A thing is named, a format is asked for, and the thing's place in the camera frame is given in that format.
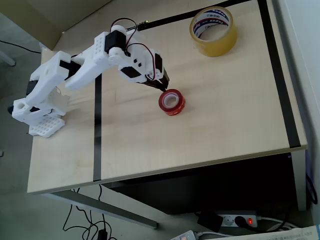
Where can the red tape roll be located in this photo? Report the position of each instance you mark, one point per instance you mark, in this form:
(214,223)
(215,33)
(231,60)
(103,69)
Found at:
(175,110)

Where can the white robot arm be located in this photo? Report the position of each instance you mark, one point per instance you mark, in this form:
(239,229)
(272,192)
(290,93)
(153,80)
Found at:
(82,67)

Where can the black tape strip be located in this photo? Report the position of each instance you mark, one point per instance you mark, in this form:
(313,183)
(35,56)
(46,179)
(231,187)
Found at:
(175,18)
(280,82)
(97,137)

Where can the large yellow tape roll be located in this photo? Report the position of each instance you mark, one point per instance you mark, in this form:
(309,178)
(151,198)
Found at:
(220,47)

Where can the black power adapter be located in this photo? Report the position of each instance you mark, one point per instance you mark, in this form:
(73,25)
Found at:
(209,221)

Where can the black power plug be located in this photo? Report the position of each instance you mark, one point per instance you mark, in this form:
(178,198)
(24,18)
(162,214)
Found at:
(240,221)

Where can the grey table leg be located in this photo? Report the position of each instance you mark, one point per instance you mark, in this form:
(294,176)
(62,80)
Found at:
(298,180)

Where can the printed paper sheet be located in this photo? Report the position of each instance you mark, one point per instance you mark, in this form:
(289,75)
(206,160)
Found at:
(280,235)

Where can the grey table frame beam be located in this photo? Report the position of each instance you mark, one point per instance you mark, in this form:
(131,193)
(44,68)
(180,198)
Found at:
(105,206)

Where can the white power strip, orange switch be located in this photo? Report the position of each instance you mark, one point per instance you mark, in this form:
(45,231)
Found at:
(182,235)

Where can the white power strip, red switch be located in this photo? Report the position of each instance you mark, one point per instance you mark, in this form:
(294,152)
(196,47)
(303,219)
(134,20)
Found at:
(226,221)

